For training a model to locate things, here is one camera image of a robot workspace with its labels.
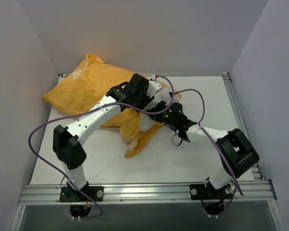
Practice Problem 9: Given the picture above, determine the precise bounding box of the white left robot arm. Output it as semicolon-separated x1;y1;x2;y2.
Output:
53;74;162;202

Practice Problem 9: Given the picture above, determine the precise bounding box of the aluminium front frame rail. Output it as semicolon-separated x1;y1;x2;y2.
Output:
17;181;277;205

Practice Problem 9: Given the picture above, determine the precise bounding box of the aluminium table edge rail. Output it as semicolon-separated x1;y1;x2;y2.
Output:
223;73;265;181

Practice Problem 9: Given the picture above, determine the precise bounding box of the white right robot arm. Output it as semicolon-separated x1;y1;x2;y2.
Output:
148;101;260;199

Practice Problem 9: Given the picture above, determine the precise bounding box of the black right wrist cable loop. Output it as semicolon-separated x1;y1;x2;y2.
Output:
171;133;185;147

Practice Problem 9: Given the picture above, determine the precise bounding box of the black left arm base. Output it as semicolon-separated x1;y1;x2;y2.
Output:
59;182;104;218

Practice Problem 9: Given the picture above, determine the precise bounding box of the white pillow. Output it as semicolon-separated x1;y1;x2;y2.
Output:
138;86;175;132

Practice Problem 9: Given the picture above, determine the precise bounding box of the yellow printed pillowcase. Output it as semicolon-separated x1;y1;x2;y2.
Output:
42;53;183;159

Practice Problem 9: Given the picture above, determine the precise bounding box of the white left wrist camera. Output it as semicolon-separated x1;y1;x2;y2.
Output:
146;75;163;97

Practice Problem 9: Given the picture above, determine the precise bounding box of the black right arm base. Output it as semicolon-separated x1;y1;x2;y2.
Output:
189;179;236;218

